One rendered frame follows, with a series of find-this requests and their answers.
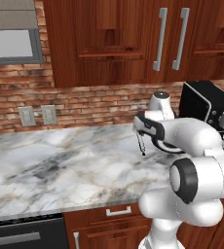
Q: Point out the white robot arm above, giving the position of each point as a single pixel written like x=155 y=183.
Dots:
x=195 y=136

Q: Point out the black toaster oven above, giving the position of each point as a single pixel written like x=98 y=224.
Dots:
x=195 y=100

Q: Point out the dark thin tongs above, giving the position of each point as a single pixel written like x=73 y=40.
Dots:
x=140 y=143

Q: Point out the red-brown base cupboard door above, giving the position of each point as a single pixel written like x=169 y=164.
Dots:
x=214 y=238
x=114 y=238

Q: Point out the wide red-brown cupboard door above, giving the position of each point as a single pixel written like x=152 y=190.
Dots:
x=101 y=42

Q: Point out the red-brown drawer front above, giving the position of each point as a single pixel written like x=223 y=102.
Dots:
x=88 y=216

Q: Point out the grey framed window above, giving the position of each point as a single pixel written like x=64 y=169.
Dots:
x=10 y=45

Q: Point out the black appliance door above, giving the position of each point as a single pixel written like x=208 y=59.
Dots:
x=26 y=233

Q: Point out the grey window blind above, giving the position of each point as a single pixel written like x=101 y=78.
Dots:
x=10 y=14

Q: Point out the grey wall socket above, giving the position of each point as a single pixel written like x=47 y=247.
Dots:
x=27 y=116
x=49 y=114

